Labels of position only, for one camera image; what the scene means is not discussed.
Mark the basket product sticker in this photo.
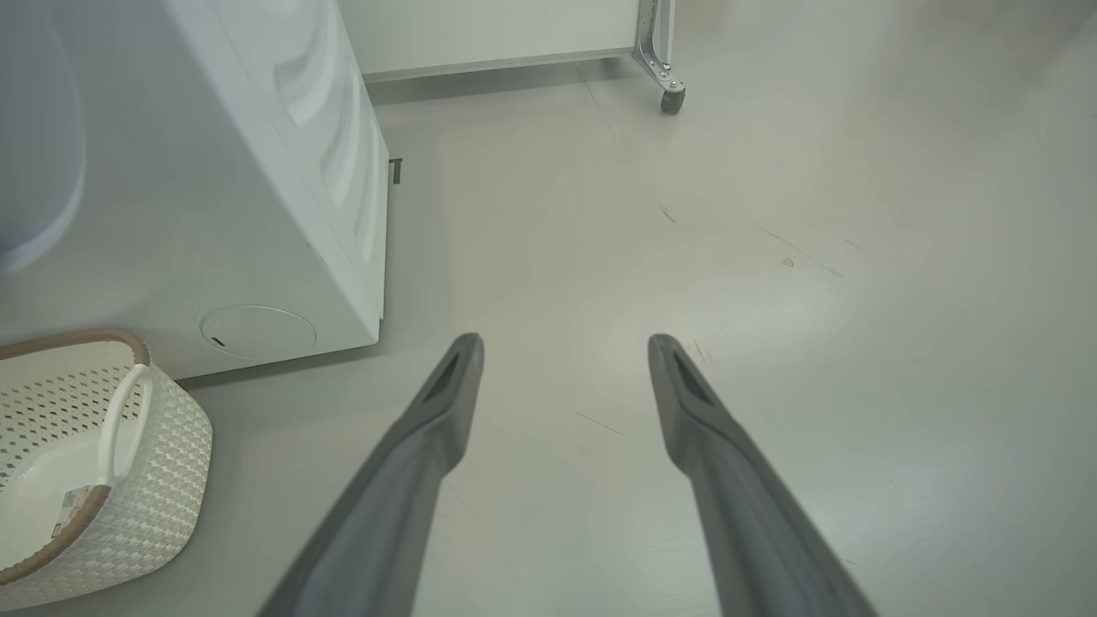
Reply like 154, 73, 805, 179
53, 484, 112, 539

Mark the metal caster leg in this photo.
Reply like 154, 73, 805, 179
632, 0, 686, 117

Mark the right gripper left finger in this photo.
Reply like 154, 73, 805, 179
257, 332, 485, 617

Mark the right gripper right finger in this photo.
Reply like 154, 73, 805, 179
647, 334, 879, 617

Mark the white perforated laundry basket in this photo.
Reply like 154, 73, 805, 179
0, 330, 213, 614

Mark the white partition panel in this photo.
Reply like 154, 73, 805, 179
339, 0, 678, 84

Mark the white front-load washing machine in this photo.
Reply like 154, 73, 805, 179
0, 0, 391, 382

